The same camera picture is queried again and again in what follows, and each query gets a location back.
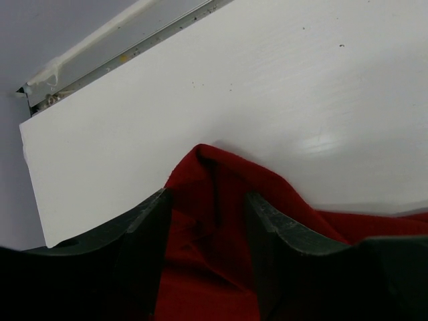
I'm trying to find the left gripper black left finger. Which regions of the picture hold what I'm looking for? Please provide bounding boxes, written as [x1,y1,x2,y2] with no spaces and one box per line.
[1,189,172,320]

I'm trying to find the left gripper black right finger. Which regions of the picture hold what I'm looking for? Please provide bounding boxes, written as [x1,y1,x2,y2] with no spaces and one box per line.
[245,193,427,320]

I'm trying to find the dark red t shirt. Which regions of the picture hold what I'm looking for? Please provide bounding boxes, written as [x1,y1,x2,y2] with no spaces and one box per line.
[155,144,427,320]

